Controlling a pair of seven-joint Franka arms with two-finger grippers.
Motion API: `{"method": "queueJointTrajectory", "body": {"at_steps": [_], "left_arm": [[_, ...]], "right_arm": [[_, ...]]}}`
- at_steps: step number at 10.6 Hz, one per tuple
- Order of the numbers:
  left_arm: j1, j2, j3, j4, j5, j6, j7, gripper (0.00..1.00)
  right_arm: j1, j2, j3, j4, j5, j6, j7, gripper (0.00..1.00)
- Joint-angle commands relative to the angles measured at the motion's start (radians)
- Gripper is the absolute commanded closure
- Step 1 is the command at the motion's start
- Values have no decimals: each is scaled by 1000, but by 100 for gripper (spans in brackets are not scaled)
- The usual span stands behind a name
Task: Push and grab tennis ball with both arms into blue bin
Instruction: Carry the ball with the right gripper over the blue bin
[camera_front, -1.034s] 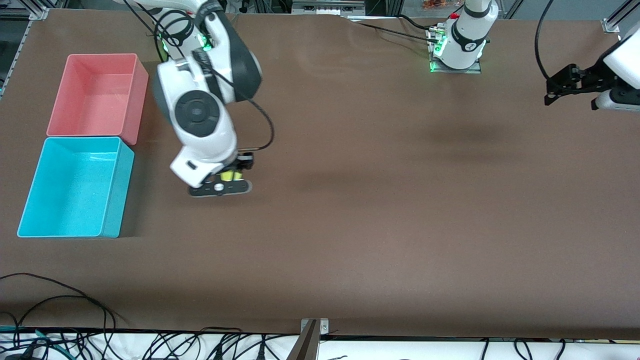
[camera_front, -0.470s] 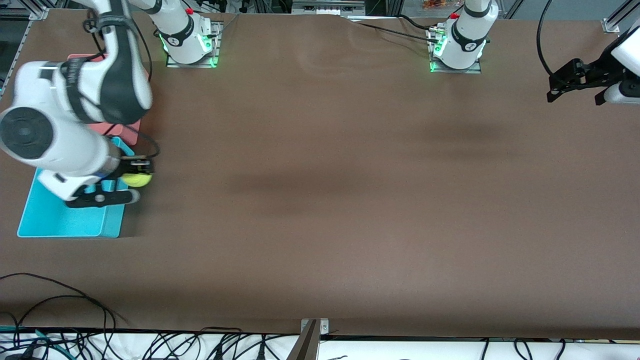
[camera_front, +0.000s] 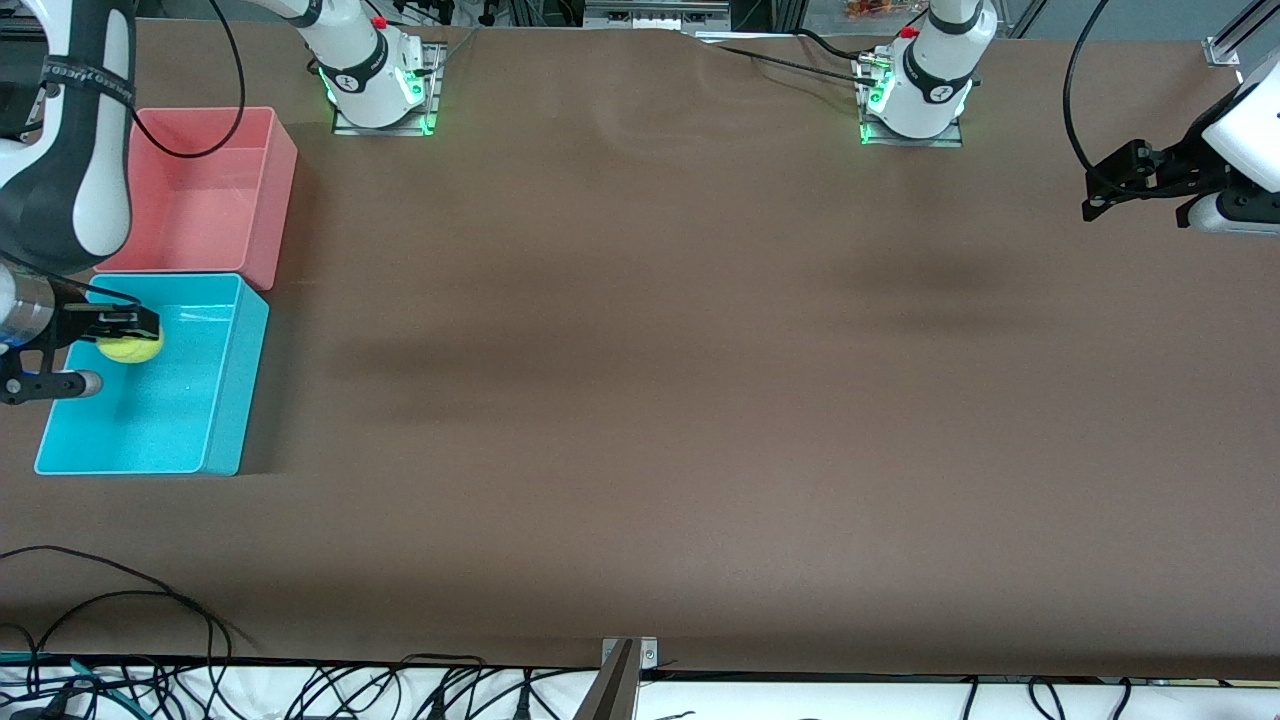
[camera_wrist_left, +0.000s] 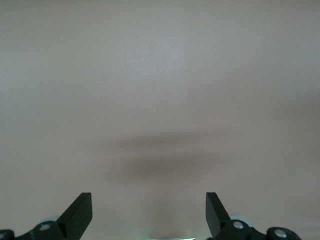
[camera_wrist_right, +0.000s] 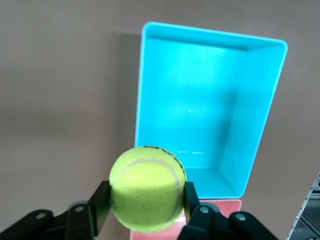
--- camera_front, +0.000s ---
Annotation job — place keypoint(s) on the orange packet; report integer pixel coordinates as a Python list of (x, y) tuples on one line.
[(870, 8)]

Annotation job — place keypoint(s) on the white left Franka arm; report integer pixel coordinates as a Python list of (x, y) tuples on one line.
[(930, 70)]

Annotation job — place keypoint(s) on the yellow-green tennis ball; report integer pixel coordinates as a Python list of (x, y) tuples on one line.
[(130, 350)]

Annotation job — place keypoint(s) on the brown table cover sheet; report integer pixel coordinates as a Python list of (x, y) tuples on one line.
[(640, 400)]

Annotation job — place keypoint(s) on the grey camera mount bar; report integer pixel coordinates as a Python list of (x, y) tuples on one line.
[(612, 690)]

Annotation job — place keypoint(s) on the metal mounting bracket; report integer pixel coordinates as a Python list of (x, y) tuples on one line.
[(648, 655)]

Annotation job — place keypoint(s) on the grey power strip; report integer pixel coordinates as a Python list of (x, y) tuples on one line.
[(655, 12)]

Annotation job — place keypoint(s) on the blue plastic bin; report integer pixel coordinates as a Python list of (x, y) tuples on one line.
[(170, 420)]

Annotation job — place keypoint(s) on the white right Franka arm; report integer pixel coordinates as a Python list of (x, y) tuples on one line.
[(90, 150)]

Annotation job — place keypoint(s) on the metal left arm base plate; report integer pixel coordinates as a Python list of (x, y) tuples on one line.
[(950, 140)]

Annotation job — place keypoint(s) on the aluminium frame profile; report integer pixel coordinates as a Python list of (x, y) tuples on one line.
[(1225, 50)]

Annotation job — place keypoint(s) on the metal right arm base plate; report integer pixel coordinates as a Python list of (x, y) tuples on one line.
[(430, 100)]

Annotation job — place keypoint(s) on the pink plastic bin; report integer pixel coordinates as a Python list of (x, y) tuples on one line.
[(220, 200)]

